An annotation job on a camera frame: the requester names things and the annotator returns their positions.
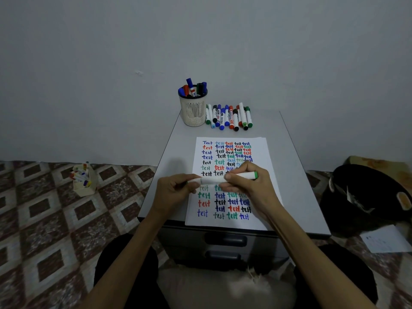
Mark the person's left hand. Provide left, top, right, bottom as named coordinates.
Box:
left=151, top=173, right=202, bottom=219

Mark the person's right hand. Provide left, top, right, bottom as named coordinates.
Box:
left=224, top=161, right=284, bottom=222

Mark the white paper with colored writing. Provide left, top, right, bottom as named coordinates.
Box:
left=185, top=136, right=283, bottom=231

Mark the slim white marker green end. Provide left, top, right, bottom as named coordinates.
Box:
left=188, top=171, right=259, bottom=185

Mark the row of colored markers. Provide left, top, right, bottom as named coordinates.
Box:
left=205, top=102, right=253, bottom=132

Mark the person's right forearm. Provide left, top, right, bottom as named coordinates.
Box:
left=267, top=206, right=376, bottom=309

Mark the person's left forearm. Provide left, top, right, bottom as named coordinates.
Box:
left=80, top=215, right=168, bottom=309

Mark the person's left leg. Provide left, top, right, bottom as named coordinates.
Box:
left=93, top=234, right=168, bottom=309

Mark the person's leg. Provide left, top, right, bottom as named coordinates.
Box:
left=294, top=244, right=379, bottom=309
left=93, top=234, right=168, bottom=309

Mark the person's right leg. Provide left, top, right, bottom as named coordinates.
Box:
left=294, top=244, right=379, bottom=309

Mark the grey drawer cabinet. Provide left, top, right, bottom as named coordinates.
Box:
left=138, top=111, right=332, bottom=274

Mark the beige mesh cup black rim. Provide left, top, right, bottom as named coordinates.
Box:
left=178, top=85, right=209, bottom=127

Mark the small cream box of pens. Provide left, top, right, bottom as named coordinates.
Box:
left=70, top=162, right=98, bottom=197

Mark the black plastic bucket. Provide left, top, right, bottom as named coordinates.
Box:
left=320, top=164, right=412, bottom=235

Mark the beige fuzzy cloth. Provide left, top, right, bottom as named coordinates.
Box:
left=157, top=265, right=297, bottom=309

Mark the yellow floral cushion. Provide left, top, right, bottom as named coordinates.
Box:
left=347, top=156, right=412, bottom=190

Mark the white sheet with faint marks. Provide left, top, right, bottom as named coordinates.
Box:
left=360, top=224, right=412, bottom=254

